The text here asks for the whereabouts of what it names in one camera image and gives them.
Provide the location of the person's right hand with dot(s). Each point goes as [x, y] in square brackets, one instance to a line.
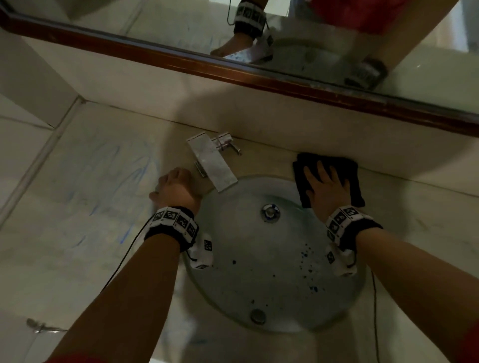
[329, 194]

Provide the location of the person's left hand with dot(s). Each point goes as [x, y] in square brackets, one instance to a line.
[177, 189]

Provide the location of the black cloth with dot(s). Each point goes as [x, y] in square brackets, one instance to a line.
[351, 168]

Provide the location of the person's left forearm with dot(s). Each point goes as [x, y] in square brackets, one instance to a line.
[119, 303]

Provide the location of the person's right forearm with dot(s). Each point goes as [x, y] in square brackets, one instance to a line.
[419, 284]

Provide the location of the chrome sink drain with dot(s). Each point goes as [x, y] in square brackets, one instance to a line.
[270, 212]

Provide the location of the white oval sink basin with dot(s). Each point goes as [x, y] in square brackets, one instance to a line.
[269, 269]

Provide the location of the black wristband with white markers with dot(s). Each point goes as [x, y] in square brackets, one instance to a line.
[351, 228]
[172, 228]

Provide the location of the chrome faucet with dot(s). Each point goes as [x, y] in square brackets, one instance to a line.
[211, 161]

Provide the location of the wood framed mirror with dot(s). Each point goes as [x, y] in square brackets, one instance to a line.
[239, 74]

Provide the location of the red shirt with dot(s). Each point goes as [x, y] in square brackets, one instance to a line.
[469, 344]

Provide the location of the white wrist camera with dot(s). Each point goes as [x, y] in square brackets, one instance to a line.
[200, 252]
[340, 261]

